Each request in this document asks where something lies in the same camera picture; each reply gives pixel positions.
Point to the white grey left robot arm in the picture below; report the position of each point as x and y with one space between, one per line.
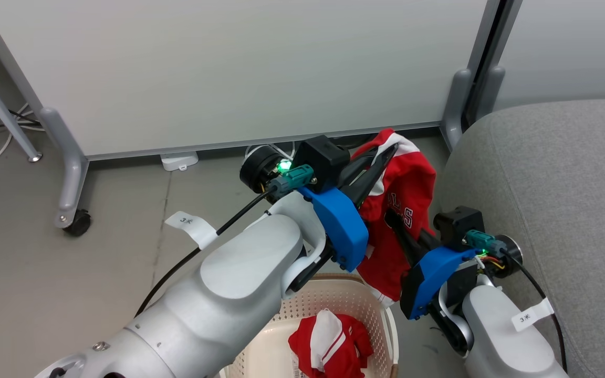
229 294

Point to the red white striped garment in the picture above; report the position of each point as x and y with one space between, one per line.
355 341

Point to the black caster wheel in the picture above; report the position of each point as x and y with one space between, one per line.
78 223

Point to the red basketball jersey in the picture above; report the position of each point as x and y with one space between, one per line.
413 178

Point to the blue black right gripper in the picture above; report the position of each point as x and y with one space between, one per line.
431 273

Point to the large white partition panel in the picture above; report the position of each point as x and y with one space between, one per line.
229 68

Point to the white power adapter box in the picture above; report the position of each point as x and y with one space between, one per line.
179 161

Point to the grey partition leg with caster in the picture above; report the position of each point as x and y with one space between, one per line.
71 168

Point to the cream perforated laundry basket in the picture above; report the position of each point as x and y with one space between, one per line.
334 299

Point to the narrow white partition panel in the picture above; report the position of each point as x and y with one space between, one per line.
570 47

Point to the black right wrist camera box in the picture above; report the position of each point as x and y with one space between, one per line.
457 220

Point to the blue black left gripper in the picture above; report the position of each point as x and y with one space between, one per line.
339 226

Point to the grey fabric sofa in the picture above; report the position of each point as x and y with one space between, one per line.
570 184

